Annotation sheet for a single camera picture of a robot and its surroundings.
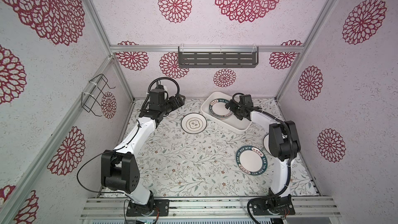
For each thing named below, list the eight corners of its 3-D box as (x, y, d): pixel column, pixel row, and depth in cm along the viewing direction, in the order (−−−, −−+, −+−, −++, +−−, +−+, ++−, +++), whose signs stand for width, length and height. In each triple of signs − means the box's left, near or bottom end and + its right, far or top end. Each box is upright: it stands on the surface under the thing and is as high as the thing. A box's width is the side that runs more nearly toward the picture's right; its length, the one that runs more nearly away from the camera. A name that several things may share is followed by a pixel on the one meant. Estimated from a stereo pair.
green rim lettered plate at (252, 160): (238, 175, 86) (239, 174, 84) (234, 147, 97) (234, 145, 95) (269, 175, 86) (271, 174, 84) (261, 147, 97) (262, 145, 95)
